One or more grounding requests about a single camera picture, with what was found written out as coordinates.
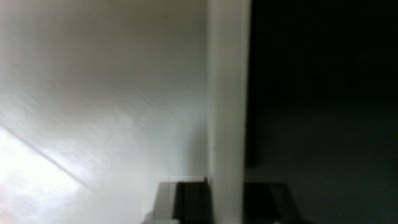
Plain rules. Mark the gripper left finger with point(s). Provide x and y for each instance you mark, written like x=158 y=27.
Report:
x=183 y=203

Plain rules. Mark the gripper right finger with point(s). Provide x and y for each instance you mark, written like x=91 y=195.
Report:
x=268 y=205

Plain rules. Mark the white square tabletop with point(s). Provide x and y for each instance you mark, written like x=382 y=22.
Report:
x=123 y=80

